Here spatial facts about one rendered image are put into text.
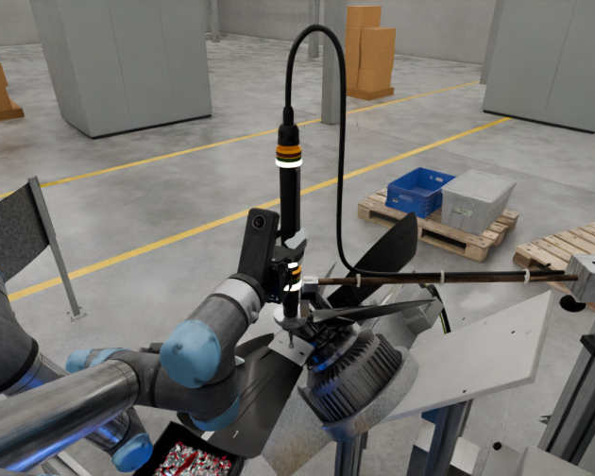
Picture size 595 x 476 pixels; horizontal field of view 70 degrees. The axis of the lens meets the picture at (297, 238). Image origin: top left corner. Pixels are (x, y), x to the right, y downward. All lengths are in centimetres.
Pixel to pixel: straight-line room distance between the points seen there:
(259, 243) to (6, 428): 38
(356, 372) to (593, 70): 709
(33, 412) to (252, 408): 46
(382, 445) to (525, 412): 78
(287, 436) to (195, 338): 54
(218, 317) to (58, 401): 20
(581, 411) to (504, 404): 135
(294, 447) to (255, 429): 23
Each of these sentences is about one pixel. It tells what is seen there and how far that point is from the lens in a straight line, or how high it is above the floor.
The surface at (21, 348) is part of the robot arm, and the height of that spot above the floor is 141.
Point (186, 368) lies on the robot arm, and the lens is 57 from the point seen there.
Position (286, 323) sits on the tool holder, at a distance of 88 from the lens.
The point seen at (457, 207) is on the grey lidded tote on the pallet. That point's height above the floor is 35.
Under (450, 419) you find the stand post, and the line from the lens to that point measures 104.
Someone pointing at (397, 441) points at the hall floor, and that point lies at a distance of 231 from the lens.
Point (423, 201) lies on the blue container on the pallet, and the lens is 379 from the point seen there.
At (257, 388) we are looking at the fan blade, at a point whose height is 119.
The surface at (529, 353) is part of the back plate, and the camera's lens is 82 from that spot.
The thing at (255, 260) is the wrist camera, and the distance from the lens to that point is 66.
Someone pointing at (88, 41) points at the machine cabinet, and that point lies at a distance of 673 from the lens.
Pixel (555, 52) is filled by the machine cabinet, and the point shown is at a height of 106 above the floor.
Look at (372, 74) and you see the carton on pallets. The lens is 883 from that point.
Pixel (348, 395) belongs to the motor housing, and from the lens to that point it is 96.
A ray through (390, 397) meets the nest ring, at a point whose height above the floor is 115.
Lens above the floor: 187
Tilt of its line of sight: 30 degrees down
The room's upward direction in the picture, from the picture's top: straight up
